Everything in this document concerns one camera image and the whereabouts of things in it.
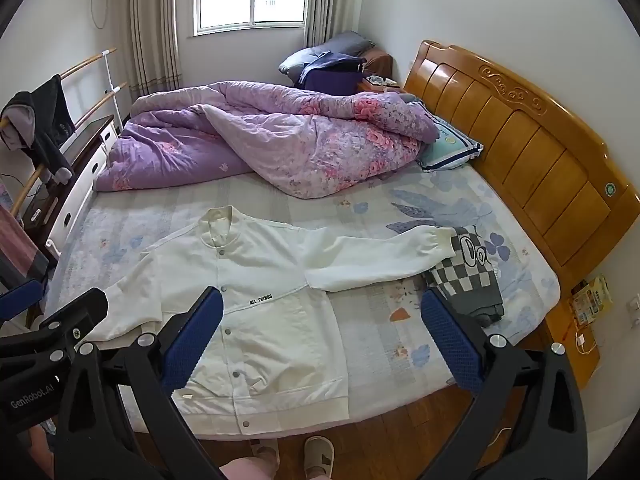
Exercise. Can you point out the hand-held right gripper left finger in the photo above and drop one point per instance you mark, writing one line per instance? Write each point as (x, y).
(196, 332)

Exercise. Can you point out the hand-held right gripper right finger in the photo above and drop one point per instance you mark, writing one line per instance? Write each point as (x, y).
(450, 345)

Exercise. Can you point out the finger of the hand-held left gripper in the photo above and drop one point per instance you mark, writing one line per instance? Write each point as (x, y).
(20, 300)
(82, 310)

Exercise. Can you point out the white button-up jacket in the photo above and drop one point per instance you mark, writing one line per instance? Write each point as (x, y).
(270, 270)

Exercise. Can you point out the person's left forearm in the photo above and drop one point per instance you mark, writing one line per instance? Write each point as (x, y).
(39, 455)

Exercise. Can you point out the dark purple clothes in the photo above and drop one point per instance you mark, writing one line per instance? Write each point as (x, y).
(330, 77)

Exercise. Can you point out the pink cloth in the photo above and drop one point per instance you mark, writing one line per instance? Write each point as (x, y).
(17, 240)

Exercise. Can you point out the pale floral bed sheet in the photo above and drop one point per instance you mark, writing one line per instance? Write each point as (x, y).
(380, 320)

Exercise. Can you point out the grey white checkered sweater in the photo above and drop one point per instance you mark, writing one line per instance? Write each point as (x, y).
(465, 270)

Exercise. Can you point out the wooden nightstand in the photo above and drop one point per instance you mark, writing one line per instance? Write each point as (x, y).
(570, 350)

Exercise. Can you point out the white drawer cabinet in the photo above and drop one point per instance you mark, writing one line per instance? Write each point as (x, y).
(80, 185)

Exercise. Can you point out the beige slipper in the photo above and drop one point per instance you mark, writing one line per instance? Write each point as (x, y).
(319, 457)
(265, 455)

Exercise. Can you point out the person's pink trouser leg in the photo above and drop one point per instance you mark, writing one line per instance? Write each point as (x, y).
(247, 470)

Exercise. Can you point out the yellow box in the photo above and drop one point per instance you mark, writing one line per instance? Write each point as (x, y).
(592, 300)

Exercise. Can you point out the black flat screen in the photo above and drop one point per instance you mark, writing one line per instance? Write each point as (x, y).
(85, 135)

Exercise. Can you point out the black hooded jacket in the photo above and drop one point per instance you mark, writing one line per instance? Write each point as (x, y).
(47, 120)

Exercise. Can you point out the blue white striped pillow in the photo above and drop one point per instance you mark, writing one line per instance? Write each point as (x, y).
(452, 145)

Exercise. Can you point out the beige striped curtain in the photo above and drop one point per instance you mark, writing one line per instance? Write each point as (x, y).
(147, 30)
(330, 0)

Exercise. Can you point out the brown bedside cabinet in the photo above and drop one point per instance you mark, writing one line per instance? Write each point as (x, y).
(382, 62)

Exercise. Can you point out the dark blue pillow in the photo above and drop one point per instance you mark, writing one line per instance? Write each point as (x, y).
(325, 50)

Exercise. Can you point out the white wall socket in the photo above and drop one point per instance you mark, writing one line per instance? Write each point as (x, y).
(634, 310)

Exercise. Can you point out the wooden rail rack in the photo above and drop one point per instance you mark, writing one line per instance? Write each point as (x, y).
(92, 62)

